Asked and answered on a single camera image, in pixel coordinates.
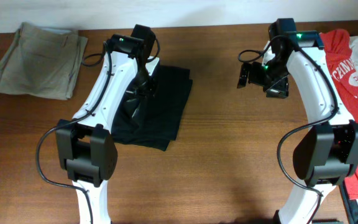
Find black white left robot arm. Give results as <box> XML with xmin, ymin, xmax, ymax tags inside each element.
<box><xmin>55</xmin><ymin>32</ymin><xmax>159</xmax><ymax>223</ymax></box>

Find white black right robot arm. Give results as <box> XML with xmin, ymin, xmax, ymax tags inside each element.
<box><xmin>238</xmin><ymin>24</ymin><xmax>358</xmax><ymax>223</ymax></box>

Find red printed t-shirt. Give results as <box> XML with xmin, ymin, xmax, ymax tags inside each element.
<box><xmin>319</xmin><ymin>29</ymin><xmax>358</xmax><ymax>212</ymax></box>

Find black shorts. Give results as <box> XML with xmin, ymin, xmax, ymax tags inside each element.
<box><xmin>111</xmin><ymin>65</ymin><xmax>193</xmax><ymax>151</ymax></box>

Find folded khaki shorts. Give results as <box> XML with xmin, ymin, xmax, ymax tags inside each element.
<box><xmin>0</xmin><ymin>22</ymin><xmax>88</xmax><ymax>100</ymax></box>

